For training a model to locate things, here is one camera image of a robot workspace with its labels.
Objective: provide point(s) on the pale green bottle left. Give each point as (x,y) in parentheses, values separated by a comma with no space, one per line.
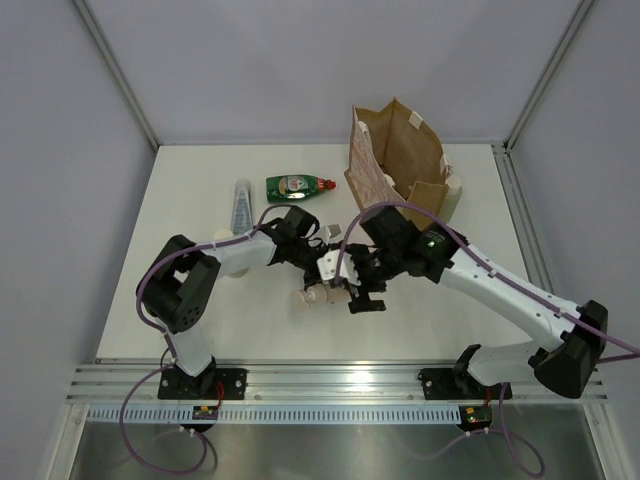
(230,249)

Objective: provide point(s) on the aluminium front rail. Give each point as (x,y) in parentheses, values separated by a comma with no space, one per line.
(359,382)

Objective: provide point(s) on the aluminium left corner post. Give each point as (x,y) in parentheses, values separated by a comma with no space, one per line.
(101,44)

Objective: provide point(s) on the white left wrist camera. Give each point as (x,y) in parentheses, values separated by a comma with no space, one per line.
(329,232)

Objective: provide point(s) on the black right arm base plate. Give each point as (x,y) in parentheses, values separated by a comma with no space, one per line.
(450,384)

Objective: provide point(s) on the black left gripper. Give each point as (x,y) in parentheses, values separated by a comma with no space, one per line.
(312,277)

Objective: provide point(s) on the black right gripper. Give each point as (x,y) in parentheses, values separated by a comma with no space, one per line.
(363,302)

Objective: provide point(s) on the aluminium right corner post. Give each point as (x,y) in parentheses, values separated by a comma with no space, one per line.
(571,31)

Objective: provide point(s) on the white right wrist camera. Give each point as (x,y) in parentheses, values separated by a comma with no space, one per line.
(333,267)

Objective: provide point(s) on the brown canvas bag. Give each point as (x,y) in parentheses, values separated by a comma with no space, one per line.
(395,156)

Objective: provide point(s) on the aluminium rail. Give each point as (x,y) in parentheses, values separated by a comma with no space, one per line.
(530,247)
(359,382)

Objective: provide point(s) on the green dish soap bottle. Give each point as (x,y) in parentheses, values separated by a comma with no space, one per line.
(294,188)

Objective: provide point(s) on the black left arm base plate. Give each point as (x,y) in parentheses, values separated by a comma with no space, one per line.
(227,383)

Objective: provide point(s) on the beige pump lotion bottle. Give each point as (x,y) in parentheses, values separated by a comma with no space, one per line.
(317,295)

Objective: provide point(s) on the white slotted cable duct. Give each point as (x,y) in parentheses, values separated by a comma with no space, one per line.
(280,415)

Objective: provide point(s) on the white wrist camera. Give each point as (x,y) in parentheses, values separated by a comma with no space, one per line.
(329,232)
(333,267)

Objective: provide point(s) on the pale green bottle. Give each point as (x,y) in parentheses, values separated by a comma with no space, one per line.
(230,249)
(452,198)

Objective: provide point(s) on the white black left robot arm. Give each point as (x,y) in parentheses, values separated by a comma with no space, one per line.
(173,295)

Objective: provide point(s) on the silver toothpaste tube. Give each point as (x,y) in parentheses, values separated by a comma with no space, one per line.
(242,211)

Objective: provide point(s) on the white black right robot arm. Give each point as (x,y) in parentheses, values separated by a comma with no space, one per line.
(566,340)

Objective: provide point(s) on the aluminium corner post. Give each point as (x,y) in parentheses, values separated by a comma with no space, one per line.
(101,44)
(571,31)

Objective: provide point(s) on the pale green bottle right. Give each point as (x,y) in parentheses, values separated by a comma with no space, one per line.
(452,198)

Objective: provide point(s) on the aluminium right side rail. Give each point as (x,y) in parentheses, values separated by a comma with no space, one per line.
(530,247)

